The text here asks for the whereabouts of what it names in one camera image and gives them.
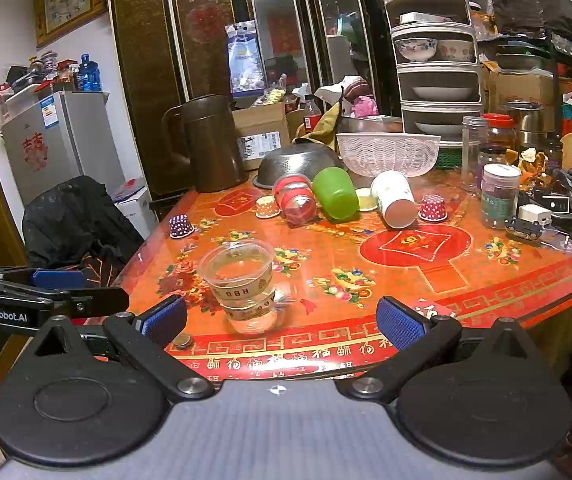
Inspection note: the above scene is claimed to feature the green plastic cup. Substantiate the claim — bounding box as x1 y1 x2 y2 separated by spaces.
312 166 360 221

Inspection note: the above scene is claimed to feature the steel basin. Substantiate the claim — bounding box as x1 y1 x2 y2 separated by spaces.
337 115 404 135

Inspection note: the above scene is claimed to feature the pink cloth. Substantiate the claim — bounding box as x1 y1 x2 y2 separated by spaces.
352 95 380 119

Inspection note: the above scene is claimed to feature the gold framed wall clock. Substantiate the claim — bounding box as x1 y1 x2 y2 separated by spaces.
32 0 108 49

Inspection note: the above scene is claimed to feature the orange dotted small cup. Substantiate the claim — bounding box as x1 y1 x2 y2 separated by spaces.
255 196 281 219

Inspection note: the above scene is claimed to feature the blue patterned bowl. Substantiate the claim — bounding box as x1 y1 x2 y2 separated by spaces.
394 37 438 62

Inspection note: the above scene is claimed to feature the blue and white bag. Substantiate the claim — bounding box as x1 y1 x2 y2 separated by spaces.
224 20 268 99

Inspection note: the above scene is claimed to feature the red banded clear cup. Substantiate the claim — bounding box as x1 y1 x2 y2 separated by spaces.
272 173 318 225

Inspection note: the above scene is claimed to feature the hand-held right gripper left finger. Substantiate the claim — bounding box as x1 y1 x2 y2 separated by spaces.
28 295 217 404

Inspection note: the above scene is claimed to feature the pale yellow small lid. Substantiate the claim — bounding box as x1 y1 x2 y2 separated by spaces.
354 187 379 212

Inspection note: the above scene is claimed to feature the blue water bottle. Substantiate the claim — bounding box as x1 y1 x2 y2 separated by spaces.
78 53 102 92

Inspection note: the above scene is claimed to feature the glass jar white lid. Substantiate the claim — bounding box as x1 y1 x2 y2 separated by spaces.
480 163 522 230

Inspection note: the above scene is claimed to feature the empty clear glass jar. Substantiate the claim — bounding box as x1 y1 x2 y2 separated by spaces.
461 116 490 193

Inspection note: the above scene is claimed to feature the plain cardboard box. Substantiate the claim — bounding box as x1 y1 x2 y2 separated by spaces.
483 62 572 123

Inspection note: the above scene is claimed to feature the steel colander bowl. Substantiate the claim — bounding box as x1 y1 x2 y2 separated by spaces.
252 142 347 190

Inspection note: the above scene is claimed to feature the grey stacked dish rack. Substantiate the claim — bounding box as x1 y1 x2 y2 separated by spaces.
375 0 487 137

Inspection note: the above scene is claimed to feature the white plastic basket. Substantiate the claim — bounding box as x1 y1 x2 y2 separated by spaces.
335 132 442 178

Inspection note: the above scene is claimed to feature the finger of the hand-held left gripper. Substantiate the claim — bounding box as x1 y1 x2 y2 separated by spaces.
0 267 88 292
48 286 131 319

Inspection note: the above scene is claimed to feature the dark lidded jar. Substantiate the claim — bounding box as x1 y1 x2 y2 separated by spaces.
477 144 508 181

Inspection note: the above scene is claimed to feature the red lidded jar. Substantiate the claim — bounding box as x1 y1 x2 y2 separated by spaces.
482 113 517 151

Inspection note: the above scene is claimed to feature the white carton box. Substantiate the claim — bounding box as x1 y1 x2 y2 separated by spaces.
112 183 160 241

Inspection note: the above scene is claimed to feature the labelled cardboard box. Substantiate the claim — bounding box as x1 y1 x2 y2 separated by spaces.
232 102 291 171

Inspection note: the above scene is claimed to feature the white paper cup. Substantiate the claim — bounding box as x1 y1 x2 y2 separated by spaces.
370 170 418 230

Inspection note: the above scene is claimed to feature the white toy truck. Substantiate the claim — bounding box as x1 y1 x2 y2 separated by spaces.
505 203 553 241

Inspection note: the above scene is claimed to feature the red dotted small cup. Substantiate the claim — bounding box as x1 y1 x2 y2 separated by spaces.
418 194 448 222

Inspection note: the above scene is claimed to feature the red patterned bowl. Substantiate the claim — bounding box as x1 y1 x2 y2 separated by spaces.
437 39 476 62

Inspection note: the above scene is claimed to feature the clear plastic cup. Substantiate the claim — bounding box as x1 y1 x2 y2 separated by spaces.
198 239 287 335

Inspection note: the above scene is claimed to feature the green plastic basket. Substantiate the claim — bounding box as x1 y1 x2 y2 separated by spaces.
435 141 465 170

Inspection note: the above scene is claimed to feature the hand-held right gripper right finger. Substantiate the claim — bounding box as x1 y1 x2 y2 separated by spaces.
336 296 542 405

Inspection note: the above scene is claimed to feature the black cloth covered chair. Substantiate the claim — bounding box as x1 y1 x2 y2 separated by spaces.
21 175 145 273

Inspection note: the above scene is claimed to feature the brown metal pitcher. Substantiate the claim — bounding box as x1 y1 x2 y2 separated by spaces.
161 93 248 194

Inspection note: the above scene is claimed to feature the grey refrigerator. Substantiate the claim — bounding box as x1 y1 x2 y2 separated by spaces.
0 91 126 207

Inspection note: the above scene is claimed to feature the purple dotted small cup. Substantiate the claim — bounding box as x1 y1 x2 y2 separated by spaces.
169 214 195 239

